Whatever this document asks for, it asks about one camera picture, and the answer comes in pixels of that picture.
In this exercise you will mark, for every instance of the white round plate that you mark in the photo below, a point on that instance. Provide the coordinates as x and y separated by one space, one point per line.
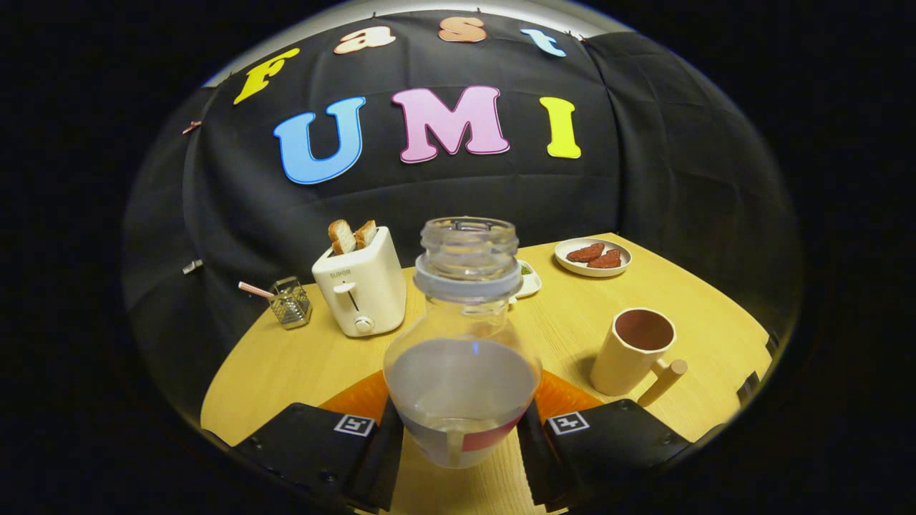
569 269

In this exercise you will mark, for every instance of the white divided dish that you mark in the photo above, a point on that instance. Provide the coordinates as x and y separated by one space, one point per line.
529 282

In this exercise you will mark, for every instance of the clear juice bottle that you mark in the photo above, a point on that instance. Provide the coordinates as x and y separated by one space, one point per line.
461 372

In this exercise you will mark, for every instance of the toast slice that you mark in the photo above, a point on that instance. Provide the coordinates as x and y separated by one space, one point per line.
342 237
366 234

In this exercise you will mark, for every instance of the red meat piece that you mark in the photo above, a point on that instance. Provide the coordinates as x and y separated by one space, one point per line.
605 260
585 252

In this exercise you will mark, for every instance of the wooden table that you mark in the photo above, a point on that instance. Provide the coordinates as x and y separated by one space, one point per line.
572 329

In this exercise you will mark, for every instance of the white toaster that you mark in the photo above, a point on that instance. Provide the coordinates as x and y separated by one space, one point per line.
365 286

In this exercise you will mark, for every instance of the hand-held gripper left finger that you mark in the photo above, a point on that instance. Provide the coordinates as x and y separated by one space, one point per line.
379 465

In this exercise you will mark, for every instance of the pink striped straw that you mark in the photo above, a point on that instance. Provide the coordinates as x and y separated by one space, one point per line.
254 290

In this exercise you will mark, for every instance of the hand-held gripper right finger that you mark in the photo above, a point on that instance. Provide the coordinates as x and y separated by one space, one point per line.
537 458

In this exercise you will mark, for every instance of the silver clip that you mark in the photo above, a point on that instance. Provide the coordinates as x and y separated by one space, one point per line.
192 267

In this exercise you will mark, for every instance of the beige cup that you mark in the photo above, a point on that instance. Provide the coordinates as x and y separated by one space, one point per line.
622 365

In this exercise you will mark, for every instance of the metal mesh holder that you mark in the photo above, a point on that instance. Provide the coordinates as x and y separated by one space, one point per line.
290 311

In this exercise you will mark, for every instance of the pink clothes peg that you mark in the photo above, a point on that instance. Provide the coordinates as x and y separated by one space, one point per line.
192 127

